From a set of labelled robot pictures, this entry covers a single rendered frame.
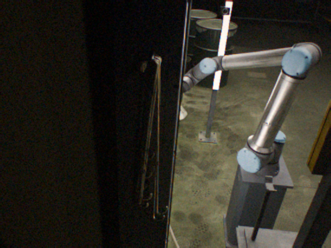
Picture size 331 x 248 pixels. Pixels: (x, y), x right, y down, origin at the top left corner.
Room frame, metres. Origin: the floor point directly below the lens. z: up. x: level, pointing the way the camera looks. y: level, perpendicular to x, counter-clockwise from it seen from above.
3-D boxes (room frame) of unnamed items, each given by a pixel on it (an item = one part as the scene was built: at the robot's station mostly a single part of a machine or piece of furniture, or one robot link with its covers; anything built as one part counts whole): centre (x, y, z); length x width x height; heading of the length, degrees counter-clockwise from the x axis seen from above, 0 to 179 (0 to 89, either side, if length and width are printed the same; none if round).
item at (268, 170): (1.55, -0.65, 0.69); 0.19 x 0.19 x 0.10
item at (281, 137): (1.54, -0.64, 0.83); 0.17 x 0.15 x 0.18; 137
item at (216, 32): (4.35, -0.62, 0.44); 0.59 x 0.58 x 0.89; 11
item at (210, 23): (4.35, -0.62, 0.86); 0.54 x 0.54 x 0.01
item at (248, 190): (1.55, -0.65, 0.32); 0.31 x 0.31 x 0.64; 87
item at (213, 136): (2.82, -0.48, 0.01); 0.20 x 0.20 x 0.01; 87
